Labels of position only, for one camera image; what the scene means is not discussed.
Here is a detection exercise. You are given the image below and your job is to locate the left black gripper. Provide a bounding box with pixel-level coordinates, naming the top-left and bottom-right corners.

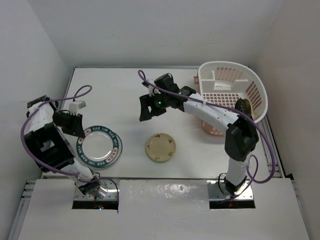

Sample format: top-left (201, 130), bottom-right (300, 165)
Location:
top-left (52, 111), bottom-right (85, 139)

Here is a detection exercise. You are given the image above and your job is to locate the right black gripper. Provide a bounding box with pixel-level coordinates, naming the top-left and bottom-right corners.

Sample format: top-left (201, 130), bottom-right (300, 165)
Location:
top-left (140, 91), bottom-right (170, 121)

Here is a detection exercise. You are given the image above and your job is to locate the dark rimmed plate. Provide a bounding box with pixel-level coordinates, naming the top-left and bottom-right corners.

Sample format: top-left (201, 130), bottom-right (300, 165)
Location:
top-left (76, 125), bottom-right (114, 169)

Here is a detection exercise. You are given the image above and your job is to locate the beige plate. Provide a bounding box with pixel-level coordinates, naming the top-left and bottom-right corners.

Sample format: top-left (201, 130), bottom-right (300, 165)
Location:
top-left (145, 133), bottom-right (177, 163)

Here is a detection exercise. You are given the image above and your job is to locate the patterned white plate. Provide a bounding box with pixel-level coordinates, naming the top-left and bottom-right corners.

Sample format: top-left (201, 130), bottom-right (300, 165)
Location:
top-left (109, 131), bottom-right (123, 166)

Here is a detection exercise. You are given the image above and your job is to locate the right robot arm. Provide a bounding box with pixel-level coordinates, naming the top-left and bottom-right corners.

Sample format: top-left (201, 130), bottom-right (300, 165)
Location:
top-left (138, 70), bottom-right (259, 196)

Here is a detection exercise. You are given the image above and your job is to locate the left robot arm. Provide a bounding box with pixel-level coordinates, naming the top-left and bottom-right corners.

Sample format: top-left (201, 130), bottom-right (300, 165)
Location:
top-left (22, 95), bottom-right (101, 198)

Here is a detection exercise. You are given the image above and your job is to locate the white pink dish rack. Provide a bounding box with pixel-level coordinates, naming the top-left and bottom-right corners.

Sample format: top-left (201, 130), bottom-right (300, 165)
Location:
top-left (194, 61), bottom-right (268, 123)

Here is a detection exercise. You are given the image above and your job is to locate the brown plate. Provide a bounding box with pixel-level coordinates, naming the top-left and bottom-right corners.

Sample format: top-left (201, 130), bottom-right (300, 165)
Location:
top-left (234, 98), bottom-right (253, 118)

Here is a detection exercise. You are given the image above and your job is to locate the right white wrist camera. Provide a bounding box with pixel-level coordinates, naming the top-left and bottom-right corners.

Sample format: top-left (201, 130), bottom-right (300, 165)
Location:
top-left (142, 78), bottom-right (160, 97)

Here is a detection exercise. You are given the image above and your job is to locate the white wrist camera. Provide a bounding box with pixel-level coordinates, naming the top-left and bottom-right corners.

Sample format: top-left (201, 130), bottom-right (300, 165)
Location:
top-left (142, 78), bottom-right (160, 97)
top-left (68, 100), bottom-right (86, 115)

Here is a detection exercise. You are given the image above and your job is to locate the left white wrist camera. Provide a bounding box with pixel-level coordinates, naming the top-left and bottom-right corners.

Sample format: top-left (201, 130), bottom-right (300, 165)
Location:
top-left (68, 100), bottom-right (86, 115)

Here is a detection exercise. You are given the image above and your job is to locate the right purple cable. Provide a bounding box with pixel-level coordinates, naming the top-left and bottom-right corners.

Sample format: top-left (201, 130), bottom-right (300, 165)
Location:
top-left (137, 69), bottom-right (277, 201)

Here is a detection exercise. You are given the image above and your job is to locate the purple cable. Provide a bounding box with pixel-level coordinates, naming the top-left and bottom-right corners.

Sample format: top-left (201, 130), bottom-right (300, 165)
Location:
top-left (20, 85), bottom-right (120, 201)
top-left (137, 69), bottom-right (277, 201)

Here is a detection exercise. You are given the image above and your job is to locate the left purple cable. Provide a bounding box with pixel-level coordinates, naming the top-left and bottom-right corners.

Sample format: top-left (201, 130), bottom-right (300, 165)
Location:
top-left (20, 85), bottom-right (120, 201)

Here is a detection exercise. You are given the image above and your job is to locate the left metal mounting bracket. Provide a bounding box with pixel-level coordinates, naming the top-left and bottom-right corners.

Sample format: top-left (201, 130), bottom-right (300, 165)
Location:
top-left (73, 180), bottom-right (120, 202)

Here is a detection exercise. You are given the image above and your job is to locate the metal mounting bracket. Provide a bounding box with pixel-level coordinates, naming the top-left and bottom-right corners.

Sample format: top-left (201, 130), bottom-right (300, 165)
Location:
top-left (73, 180), bottom-right (120, 202)
top-left (206, 179), bottom-right (254, 201)

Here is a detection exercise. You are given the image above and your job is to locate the right metal mounting bracket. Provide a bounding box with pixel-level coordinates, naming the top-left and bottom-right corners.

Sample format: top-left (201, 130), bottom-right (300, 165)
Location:
top-left (206, 179), bottom-right (254, 201)

